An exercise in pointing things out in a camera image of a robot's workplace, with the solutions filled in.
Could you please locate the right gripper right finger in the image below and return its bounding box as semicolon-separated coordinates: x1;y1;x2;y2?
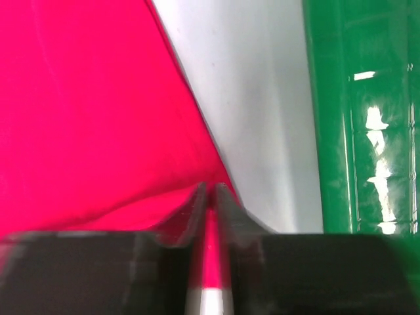
215;184;419;314

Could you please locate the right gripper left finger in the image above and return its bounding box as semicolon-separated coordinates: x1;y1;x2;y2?
1;183;206;314

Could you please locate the red t-shirt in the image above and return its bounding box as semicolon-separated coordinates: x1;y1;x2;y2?
1;1;230;289

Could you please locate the green plastic tray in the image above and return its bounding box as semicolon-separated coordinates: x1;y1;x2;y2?
303;1;419;291

